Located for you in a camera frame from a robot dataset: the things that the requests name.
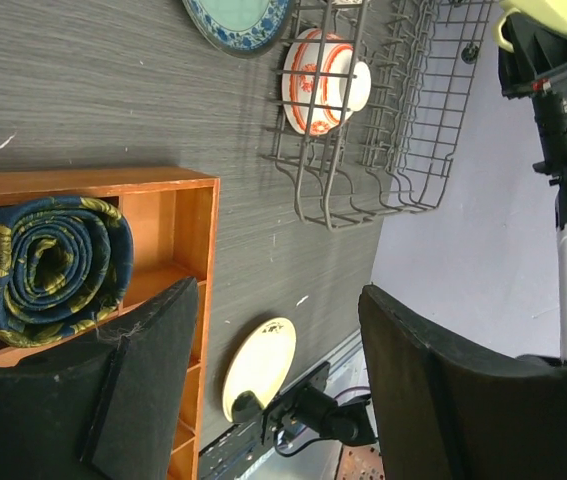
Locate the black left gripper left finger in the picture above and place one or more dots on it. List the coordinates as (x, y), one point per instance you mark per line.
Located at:
(105, 404)

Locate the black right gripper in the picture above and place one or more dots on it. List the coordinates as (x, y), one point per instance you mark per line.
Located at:
(537, 69)

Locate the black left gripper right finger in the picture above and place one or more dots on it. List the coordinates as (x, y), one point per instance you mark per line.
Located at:
(449, 408)

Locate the yellow green ceramic mug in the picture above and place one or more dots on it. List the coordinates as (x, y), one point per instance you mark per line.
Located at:
(551, 14)

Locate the cream plate with flower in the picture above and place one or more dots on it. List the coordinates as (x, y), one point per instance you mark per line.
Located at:
(258, 369)

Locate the red orange patterned bowl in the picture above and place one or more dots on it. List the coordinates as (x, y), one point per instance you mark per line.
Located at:
(323, 83)

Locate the blue green patterned plate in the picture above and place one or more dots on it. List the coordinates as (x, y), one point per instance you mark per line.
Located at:
(241, 28)

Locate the blue yellow rolled tie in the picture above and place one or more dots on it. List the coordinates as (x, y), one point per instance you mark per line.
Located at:
(66, 263)

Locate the orange wooden compartment tray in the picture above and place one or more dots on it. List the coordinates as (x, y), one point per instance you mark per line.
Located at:
(173, 215)

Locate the grey wire dish rack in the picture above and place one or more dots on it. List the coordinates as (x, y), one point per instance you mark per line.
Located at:
(396, 154)

